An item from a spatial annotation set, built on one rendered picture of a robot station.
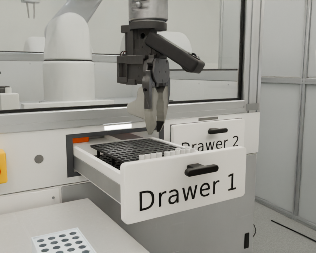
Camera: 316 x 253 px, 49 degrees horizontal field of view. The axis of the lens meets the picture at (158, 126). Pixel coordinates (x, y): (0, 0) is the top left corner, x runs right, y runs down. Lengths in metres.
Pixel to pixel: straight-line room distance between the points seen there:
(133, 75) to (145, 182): 0.20
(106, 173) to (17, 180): 0.26
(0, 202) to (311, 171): 2.16
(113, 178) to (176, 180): 0.13
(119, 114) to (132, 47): 0.30
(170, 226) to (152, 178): 0.51
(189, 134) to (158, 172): 0.44
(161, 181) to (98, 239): 0.18
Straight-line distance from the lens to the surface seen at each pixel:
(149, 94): 0.64
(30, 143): 0.90
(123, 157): 0.78
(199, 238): 1.24
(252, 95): 1.26
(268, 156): 2.96
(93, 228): 0.78
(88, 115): 0.92
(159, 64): 0.67
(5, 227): 0.84
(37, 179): 0.92
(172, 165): 0.66
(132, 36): 0.70
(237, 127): 1.19
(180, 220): 1.16
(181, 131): 1.05
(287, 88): 2.77
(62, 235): 0.69
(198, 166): 0.66
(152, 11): 0.67
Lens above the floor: 1.09
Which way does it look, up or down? 9 degrees down
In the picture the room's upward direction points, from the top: straight up
